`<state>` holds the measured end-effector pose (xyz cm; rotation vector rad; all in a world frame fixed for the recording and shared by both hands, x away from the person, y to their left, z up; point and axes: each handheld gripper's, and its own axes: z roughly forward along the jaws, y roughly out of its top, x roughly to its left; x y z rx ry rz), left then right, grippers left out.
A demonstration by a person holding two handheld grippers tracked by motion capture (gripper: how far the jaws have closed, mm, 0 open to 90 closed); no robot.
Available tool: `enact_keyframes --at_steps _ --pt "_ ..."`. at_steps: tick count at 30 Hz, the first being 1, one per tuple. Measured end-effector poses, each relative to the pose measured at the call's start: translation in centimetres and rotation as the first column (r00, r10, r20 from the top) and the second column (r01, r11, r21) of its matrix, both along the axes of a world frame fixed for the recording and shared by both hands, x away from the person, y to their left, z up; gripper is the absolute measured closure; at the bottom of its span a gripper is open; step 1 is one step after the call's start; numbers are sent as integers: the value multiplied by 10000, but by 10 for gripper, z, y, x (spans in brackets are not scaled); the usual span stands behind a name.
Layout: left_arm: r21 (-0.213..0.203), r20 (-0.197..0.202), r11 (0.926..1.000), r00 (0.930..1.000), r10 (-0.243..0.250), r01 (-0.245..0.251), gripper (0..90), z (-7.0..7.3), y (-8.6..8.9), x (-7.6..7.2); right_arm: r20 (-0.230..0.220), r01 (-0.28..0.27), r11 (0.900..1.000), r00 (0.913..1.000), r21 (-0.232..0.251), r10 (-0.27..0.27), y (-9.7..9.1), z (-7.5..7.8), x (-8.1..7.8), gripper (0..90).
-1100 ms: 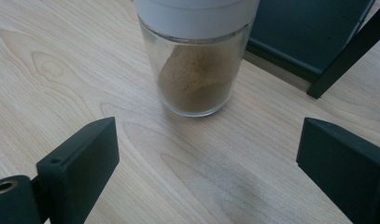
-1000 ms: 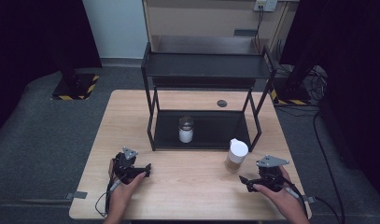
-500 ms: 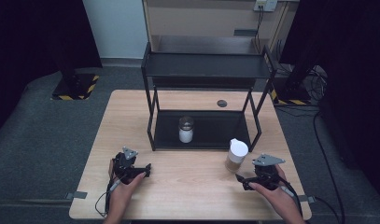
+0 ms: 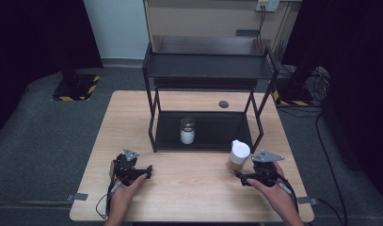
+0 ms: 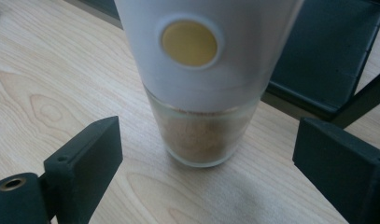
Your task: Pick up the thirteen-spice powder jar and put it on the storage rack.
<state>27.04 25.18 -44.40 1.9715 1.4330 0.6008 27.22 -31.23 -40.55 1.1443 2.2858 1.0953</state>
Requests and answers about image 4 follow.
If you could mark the grey tape strip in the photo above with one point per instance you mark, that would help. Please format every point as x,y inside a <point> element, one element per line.
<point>76,196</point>
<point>306,201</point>

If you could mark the dark curtain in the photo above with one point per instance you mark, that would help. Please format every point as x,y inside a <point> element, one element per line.
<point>358,78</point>
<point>32,37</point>

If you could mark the white wall socket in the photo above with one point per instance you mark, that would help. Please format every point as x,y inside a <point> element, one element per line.
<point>267,4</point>

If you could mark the person's right hand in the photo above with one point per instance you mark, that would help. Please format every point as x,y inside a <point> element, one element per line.
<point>274,194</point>

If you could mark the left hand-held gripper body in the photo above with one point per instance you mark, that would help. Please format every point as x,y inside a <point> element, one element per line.
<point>126,166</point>

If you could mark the jar with white lid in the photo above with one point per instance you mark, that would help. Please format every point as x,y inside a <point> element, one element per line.
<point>238,156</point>

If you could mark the grey round table grommet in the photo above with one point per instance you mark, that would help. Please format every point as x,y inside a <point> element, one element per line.
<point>223,104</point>

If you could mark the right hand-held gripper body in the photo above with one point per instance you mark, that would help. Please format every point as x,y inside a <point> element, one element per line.
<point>266,171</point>

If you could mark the black metal shelf rack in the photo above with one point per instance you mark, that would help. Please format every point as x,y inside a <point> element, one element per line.
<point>211,130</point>

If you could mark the striped-edge black stand base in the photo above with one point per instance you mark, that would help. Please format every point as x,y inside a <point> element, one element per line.
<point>76,88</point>
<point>292,97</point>

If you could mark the person's left hand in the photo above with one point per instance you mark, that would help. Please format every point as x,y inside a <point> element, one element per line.
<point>124,194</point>

